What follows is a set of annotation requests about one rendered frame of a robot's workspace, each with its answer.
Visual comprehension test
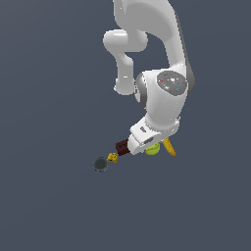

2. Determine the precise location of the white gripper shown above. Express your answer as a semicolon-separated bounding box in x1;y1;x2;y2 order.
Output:
126;115;181;156

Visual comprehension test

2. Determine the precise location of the yellow-green apple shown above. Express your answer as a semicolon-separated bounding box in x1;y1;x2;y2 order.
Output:
144;142;162;157

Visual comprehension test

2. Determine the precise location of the dark brown box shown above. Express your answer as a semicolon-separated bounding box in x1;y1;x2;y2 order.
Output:
115;138;131;157

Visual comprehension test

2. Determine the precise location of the yellow banana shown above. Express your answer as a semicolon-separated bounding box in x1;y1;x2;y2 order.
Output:
163;136;176;157

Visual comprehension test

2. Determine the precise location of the small yellow toy block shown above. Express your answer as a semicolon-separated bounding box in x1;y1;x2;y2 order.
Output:
107;152;120;164

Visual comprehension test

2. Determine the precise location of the grey round can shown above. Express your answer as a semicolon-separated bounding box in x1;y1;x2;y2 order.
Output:
92;156;109;174

